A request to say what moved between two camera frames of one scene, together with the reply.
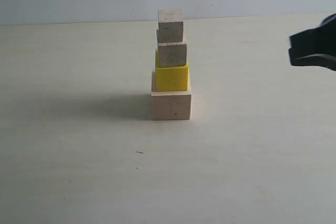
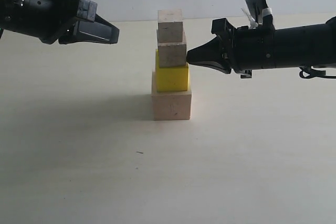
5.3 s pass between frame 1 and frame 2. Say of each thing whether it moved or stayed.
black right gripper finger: moved
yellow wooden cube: stayed
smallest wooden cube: stayed
